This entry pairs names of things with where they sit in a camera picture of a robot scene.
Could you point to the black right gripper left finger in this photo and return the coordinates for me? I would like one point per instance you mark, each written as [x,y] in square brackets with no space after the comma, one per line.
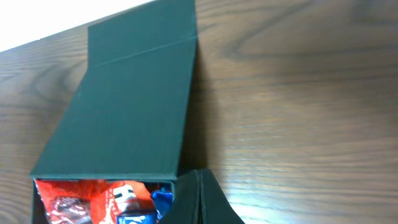
[185,206]

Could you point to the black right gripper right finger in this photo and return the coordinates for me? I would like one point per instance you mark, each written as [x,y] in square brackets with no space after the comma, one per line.
[215,208]

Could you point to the purple Dairy Milk bar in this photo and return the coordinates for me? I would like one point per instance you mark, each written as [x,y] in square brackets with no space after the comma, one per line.
[162,199]

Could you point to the blue Eclipse mint box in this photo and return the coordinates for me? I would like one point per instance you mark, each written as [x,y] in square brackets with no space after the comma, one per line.
[137,218]

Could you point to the dark green box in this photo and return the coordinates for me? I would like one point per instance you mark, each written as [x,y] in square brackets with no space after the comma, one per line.
[126,119]

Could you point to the red Hacks candy bag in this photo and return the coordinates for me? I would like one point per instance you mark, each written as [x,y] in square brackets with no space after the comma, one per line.
[93,201]

